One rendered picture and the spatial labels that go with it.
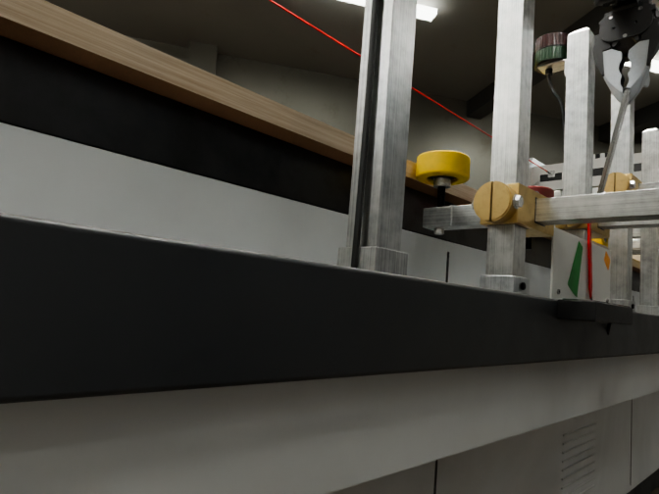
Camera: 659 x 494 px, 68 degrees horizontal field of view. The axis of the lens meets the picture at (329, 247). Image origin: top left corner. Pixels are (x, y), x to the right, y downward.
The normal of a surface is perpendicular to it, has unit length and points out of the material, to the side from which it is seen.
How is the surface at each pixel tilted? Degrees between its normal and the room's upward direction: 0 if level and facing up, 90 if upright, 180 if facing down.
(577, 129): 90
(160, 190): 90
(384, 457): 90
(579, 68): 90
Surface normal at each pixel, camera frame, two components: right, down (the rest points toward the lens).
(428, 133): 0.24, -0.08
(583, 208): -0.70, -0.14
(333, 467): 0.71, -0.02
